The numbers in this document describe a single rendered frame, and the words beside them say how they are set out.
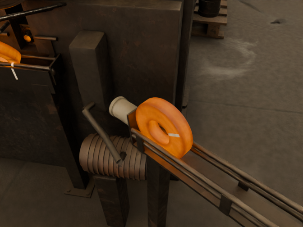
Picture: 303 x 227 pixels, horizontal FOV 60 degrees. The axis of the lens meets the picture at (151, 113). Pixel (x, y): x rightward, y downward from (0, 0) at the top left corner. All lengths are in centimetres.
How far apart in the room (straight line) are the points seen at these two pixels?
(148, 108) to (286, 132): 124
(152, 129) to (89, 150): 26
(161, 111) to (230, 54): 174
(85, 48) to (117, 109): 18
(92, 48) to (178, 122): 32
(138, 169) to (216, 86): 122
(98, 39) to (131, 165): 37
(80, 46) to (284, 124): 134
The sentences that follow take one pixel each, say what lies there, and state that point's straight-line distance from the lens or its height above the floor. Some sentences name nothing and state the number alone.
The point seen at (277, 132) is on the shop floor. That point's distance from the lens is 170.
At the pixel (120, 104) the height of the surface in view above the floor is 69.
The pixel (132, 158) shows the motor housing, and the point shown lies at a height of 52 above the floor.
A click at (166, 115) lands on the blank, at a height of 78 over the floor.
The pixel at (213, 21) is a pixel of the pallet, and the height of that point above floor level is 14.
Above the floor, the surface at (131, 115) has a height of 71.
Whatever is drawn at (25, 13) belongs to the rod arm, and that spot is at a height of 89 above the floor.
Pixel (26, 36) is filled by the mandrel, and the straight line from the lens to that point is 95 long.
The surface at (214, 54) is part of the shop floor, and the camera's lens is 222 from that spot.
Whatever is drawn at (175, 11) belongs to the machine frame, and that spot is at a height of 87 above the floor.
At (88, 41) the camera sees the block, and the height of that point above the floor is 80.
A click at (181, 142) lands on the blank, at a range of 56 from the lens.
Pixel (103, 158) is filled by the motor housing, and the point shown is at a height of 52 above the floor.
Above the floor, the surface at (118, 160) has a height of 56.
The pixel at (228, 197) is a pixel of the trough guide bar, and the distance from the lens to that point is 54.
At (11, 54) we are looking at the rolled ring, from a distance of 86.
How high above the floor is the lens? 117
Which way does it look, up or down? 45 degrees down
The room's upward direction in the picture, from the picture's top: straight up
